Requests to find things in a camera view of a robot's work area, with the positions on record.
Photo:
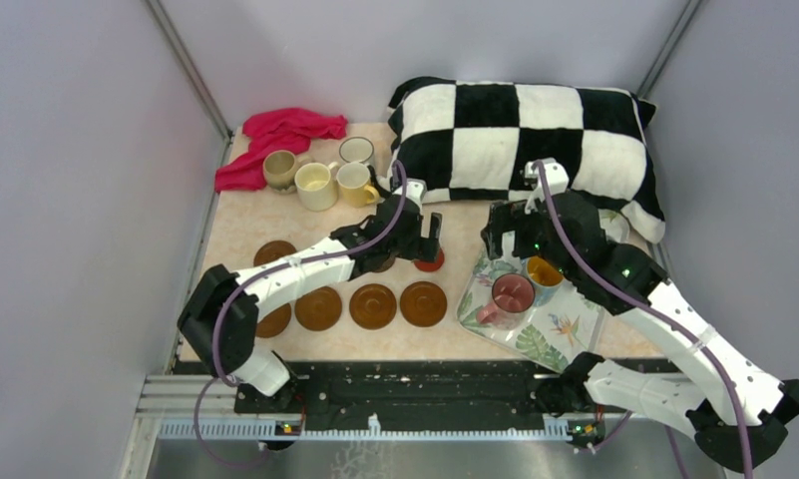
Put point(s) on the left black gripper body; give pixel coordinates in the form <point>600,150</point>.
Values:
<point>413,246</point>

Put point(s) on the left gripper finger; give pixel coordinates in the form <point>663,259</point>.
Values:
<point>492,237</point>
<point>432,241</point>

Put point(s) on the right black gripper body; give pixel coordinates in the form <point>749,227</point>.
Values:
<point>529,232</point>

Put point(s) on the red apple coaster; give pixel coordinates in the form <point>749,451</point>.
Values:
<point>431,266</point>

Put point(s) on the amber wooden coaster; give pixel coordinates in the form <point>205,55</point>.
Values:
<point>373,306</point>
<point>423,303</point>
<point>319,310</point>

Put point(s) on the dark walnut wooden coaster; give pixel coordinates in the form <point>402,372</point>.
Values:
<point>273,250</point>
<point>386,265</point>

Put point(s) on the brown wooden coaster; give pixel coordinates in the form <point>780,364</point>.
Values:
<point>274,323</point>

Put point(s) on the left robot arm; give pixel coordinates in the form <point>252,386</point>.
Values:
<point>221,315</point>

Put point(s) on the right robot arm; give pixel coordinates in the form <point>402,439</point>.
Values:
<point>736,413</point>

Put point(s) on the pink mug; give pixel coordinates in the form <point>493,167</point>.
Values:
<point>512,296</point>

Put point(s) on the blue mug yellow inside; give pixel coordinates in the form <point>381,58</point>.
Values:
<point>545,278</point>

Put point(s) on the black white checkered pillow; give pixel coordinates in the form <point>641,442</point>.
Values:
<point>472,141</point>

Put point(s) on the yellow ceramic mug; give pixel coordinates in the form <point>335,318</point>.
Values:
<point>356,189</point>

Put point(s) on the floral white tray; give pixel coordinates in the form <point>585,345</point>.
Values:
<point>551,335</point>

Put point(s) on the white dark-rimmed mug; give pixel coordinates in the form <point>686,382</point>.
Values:
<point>357,150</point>

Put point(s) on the cream ceramic mug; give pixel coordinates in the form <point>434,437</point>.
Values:
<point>316,186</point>

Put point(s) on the beige ceramic mug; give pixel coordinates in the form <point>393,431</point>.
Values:
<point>279,170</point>

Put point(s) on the crumpled pink cloth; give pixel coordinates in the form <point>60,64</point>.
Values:
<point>288,129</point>

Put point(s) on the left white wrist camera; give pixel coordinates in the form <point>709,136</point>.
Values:
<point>413,190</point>

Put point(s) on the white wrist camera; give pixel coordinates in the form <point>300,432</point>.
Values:
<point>548,177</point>
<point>413,190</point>

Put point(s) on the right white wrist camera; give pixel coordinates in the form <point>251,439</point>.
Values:
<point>548,177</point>

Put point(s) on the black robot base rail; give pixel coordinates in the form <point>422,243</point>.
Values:
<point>421,396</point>

